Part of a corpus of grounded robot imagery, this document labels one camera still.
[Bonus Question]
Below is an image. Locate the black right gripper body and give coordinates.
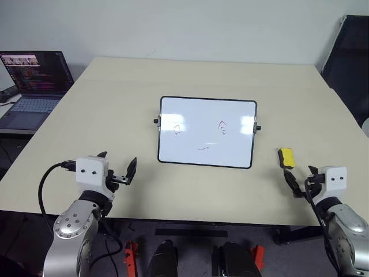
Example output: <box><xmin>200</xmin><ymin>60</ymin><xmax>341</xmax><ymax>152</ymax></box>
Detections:
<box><xmin>293</xmin><ymin>172</ymin><xmax>326</xmax><ymax>200</ymax></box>

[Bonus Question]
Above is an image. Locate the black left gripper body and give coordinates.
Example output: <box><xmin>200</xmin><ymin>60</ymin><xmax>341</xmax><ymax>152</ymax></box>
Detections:
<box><xmin>104</xmin><ymin>169</ymin><xmax>129</xmax><ymax>194</ymax></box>

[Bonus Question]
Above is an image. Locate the yellow sponge eraser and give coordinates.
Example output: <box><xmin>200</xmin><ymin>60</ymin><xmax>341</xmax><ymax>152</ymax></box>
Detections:
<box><xmin>277</xmin><ymin>147</ymin><xmax>296</xmax><ymax>170</ymax></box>

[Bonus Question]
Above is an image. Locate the black table leg base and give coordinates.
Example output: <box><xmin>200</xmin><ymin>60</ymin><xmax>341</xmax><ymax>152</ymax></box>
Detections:
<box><xmin>273</xmin><ymin>226</ymin><xmax>324</xmax><ymax>246</ymax></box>

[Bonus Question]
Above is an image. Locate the black-framed tabletop whiteboard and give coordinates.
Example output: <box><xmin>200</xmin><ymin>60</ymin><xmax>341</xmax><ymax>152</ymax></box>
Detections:
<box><xmin>152</xmin><ymin>96</ymin><xmax>262</xmax><ymax>170</ymax></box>

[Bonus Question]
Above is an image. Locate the black flat strip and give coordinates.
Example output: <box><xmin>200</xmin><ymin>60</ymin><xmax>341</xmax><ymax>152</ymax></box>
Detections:
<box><xmin>155</xmin><ymin>229</ymin><xmax>229</xmax><ymax>237</ymax></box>

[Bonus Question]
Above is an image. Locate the dark rounded shape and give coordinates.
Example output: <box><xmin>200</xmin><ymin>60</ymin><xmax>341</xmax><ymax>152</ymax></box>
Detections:
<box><xmin>146</xmin><ymin>239</ymin><xmax>179</xmax><ymax>277</ymax></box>
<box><xmin>211</xmin><ymin>241</ymin><xmax>262</xmax><ymax>277</ymax></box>

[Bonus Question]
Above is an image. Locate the open grey laptop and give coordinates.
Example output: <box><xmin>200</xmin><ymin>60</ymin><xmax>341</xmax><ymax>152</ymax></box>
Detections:
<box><xmin>0</xmin><ymin>51</ymin><xmax>76</xmax><ymax>130</ymax></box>

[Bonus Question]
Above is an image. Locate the black office chair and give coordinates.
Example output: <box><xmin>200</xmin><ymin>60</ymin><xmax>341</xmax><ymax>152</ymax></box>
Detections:
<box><xmin>321</xmin><ymin>14</ymin><xmax>369</xmax><ymax>127</ymax></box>

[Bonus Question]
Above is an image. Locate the small black device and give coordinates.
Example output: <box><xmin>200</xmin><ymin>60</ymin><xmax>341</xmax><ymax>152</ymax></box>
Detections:
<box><xmin>0</xmin><ymin>85</ymin><xmax>18</xmax><ymax>104</ymax></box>

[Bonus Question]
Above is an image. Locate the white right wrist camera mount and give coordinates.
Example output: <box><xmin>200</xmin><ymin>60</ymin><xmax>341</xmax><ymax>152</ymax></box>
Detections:
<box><xmin>318</xmin><ymin>165</ymin><xmax>347</xmax><ymax>200</ymax></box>

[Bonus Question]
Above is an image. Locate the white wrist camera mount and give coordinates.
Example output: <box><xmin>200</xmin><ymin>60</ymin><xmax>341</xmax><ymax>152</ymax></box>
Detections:
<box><xmin>318</xmin><ymin>165</ymin><xmax>347</xmax><ymax>200</ymax></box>
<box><xmin>75</xmin><ymin>155</ymin><xmax>116</xmax><ymax>200</ymax></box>

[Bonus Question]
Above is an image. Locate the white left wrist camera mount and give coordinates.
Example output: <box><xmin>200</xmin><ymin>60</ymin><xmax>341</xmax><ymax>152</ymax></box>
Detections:
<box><xmin>75</xmin><ymin>155</ymin><xmax>116</xmax><ymax>200</ymax></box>

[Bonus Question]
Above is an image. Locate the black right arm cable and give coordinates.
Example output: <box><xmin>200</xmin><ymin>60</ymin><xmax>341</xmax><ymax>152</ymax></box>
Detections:
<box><xmin>303</xmin><ymin>176</ymin><xmax>341</xmax><ymax>274</ymax></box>

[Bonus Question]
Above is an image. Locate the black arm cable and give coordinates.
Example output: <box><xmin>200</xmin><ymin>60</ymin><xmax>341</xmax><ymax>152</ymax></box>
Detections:
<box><xmin>303</xmin><ymin>176</ymin><xmax>341</xmax><ymax>274</ymax></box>
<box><xmin>38</xmin><ymin>159</ymin><xmax>124</xmax><ymax>277</ymax></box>

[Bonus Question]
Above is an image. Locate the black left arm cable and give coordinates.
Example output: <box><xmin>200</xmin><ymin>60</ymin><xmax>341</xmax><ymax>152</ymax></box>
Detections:
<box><xmin>38</xmin><ymin>159</ymin><xmax>124</xmax><ymax>277</ymax></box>

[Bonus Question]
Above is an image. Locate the red-orange bracket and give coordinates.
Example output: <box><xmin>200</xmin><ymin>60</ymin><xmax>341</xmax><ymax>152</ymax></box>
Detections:
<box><xmin>250</xmin><ymin>244</ymin><xmax>266</xmax><ymax>272</ymax></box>
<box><xmin>123</xmin><ymin>240</ymin><xmax>140</xmax><ymax>277</ymax></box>

